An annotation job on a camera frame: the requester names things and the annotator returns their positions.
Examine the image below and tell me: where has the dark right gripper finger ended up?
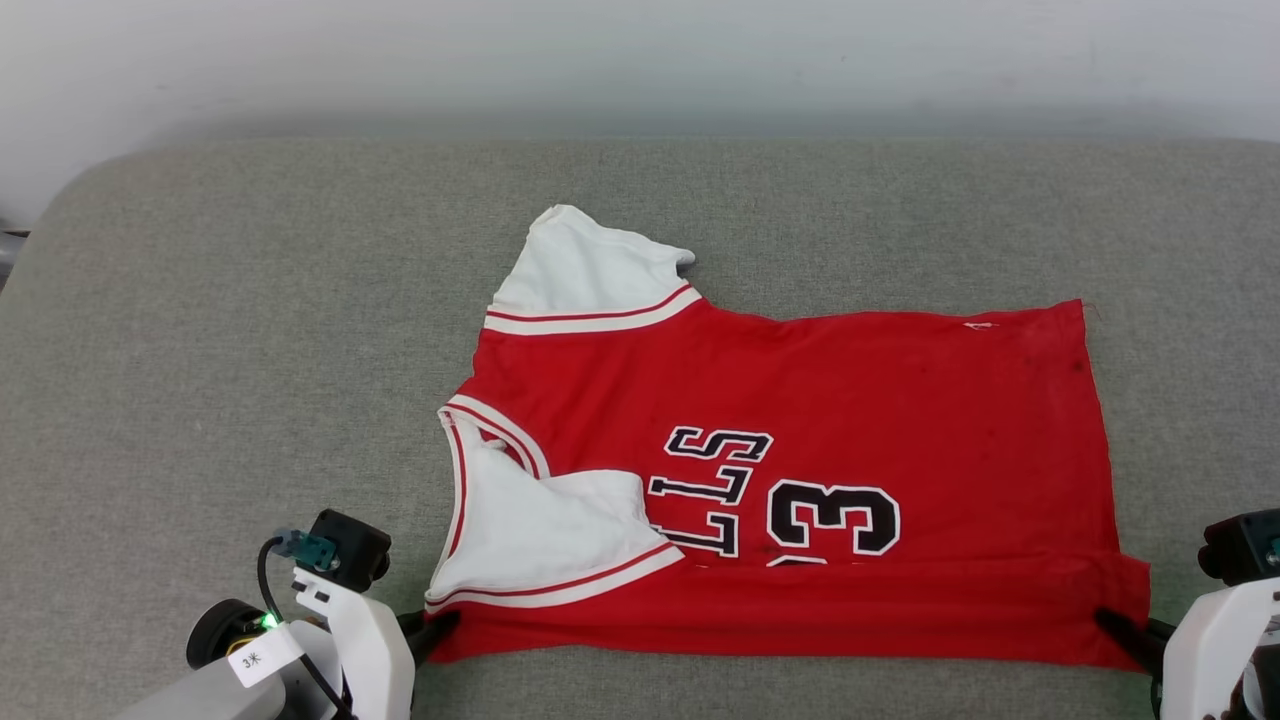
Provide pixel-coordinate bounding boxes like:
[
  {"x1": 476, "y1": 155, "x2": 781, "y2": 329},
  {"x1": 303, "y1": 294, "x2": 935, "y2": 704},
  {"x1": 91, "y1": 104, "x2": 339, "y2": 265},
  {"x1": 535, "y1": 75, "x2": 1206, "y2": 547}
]
[{"x1": 1094, "y1": 607, "x2": 1177, "y2": 677}]

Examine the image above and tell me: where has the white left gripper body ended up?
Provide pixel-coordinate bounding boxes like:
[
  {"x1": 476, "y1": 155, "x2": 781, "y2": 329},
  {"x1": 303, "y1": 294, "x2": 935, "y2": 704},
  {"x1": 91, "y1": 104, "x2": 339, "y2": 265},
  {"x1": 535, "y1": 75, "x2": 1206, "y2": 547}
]
[{"x1": 292, "y1": 567, "x2": 417, "y2": 720}]

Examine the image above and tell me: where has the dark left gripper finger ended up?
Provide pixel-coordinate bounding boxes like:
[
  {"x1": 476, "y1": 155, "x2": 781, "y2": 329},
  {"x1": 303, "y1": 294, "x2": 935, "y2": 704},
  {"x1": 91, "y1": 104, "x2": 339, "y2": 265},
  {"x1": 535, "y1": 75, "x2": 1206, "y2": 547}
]
[{"x1": 397, "y1": 609, "x2": 462, "y2": 667}]

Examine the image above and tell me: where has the teal cable connector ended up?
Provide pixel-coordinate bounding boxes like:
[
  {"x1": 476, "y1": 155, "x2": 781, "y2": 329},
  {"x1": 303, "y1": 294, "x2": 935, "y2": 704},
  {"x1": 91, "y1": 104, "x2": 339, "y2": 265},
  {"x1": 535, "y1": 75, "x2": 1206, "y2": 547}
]
[{"x1": 274, "y1": 529, "x2": 339, "y2": 572}]

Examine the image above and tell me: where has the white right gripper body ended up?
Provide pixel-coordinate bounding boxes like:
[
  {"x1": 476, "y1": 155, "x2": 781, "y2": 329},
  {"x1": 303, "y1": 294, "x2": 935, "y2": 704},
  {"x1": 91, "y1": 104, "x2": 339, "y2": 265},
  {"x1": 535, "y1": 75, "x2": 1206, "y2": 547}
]
[{"x1": 1158, "y1": 577, "x2": 1280, "y2": 720}]

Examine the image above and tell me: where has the white cable label tag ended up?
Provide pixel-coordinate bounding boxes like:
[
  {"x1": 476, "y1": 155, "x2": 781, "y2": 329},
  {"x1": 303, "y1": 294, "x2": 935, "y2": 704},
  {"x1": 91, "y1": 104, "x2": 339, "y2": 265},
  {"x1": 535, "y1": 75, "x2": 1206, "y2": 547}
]
[{"x1": 227, "y1": 621, "x2": 305, "y2": 689}]

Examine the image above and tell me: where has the red white basketball jersey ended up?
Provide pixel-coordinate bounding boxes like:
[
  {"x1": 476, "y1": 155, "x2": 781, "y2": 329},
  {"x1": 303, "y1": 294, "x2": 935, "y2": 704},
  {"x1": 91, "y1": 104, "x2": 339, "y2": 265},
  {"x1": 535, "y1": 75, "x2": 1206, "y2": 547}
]
[{"x1": 424, "y1": 205, "x2": 1153, "y2": 669}]

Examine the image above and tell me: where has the grey fabric sofa cushion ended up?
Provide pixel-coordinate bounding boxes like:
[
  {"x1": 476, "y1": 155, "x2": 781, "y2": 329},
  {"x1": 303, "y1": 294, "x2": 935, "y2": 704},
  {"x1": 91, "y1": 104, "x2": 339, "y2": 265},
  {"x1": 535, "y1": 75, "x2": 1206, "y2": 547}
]
[{"x1": 0, "y1": 138, "x2": 1280, "y2": 720}]

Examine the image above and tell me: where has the thin black cable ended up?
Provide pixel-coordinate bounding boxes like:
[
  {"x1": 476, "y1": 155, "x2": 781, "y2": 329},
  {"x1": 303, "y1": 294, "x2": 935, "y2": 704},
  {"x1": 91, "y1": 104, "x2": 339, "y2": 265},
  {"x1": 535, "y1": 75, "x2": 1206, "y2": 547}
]
[{"x1": 256, "y1": 536, "x2": 353, "y2": 720}]

